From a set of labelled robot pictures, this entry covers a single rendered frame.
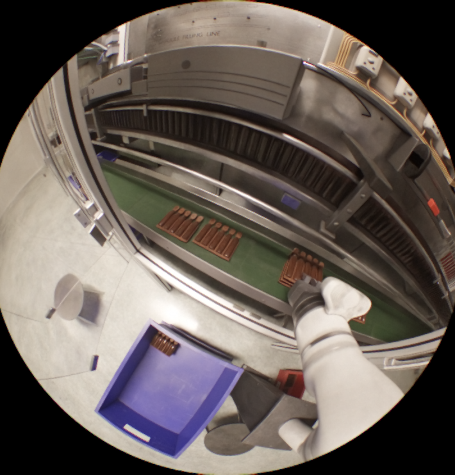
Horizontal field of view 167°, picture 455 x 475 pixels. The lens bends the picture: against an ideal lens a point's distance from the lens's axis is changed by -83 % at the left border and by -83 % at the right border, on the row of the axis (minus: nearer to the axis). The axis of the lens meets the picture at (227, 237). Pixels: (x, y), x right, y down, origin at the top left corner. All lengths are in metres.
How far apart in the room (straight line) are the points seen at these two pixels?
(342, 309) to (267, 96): 0.29
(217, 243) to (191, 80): 0.36
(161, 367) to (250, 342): 0.56
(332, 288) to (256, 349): 0.94
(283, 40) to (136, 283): 1.44
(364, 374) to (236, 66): 0.35
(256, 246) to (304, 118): 0.42
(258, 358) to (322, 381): 0.98
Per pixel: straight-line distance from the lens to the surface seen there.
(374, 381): 0.15
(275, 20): 0.71
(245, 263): 0.39
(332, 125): 0.55
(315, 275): 0.41
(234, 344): 1.06
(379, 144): 0.60
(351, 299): 0.22
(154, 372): 0.89
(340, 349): 0.18
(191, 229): 0.41
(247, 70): 0.25
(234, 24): 0.75
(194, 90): 0.29
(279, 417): 0.66
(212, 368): 0.84
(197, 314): 1.03
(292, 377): 1.26
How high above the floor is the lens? 1.03
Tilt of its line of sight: 57 degrees down
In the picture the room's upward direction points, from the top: 16 degrees clockwise
